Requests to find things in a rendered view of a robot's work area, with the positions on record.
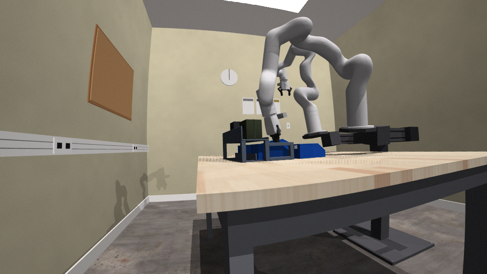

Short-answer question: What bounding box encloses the dark grey case with orange latches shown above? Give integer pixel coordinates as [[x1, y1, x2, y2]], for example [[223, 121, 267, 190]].
[[230, 122, 240, 130]]

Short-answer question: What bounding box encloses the grey metal shelf rack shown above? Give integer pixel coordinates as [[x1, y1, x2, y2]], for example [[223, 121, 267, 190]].
[[222, 126, 298, 163]]

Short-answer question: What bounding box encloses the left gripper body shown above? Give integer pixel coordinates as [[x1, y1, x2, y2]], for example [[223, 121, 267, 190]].
[[264, 114, 281, 135]]

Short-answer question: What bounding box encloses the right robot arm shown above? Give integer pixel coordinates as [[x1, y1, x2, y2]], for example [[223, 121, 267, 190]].
[[277, 44, 325, 134]]

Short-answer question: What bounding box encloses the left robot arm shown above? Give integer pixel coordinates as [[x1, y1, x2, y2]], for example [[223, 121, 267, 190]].
[[256, 17, 374, 129]]

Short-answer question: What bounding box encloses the olive green case with orange latches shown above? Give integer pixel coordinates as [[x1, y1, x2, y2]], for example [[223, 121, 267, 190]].
[[240, 119, 262, 139]]

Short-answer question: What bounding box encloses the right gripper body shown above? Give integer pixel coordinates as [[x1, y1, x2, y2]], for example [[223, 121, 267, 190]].
[[280, 80, 290, 91]]

